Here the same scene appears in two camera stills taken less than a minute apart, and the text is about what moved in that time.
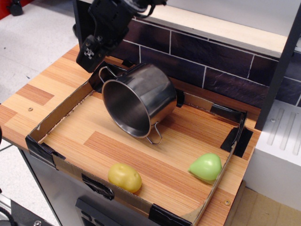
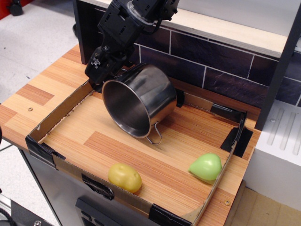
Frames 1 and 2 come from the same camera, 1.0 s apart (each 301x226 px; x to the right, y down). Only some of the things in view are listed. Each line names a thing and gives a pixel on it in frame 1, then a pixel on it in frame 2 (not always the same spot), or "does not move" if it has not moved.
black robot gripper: x=111 y=20 to x=120 y=26
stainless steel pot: x=138 y=98 does not move
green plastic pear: x=207 y=166 does not move
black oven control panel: x=94 y=212 does not move
